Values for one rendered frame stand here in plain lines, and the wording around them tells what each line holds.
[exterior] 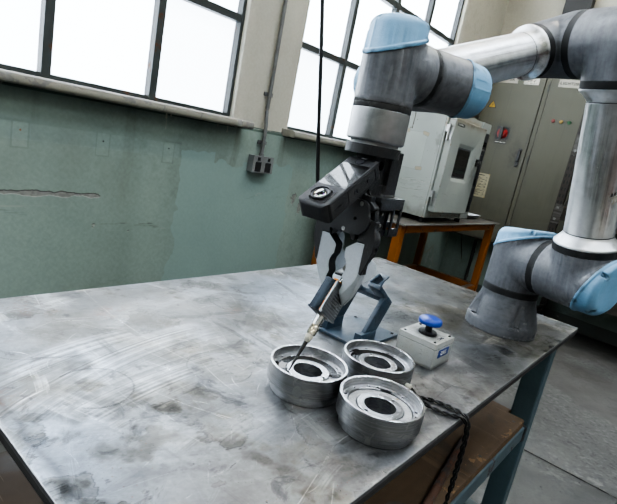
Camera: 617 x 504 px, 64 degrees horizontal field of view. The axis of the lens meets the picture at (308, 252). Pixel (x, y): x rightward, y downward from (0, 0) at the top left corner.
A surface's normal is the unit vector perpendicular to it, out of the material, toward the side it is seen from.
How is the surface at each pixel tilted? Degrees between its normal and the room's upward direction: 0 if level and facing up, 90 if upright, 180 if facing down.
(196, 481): 0
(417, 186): 90
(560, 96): 90
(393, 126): 90
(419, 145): 90
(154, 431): 0
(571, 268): 102
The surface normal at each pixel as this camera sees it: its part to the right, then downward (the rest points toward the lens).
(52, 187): 0.74, 0.29
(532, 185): -0.64, 0.05
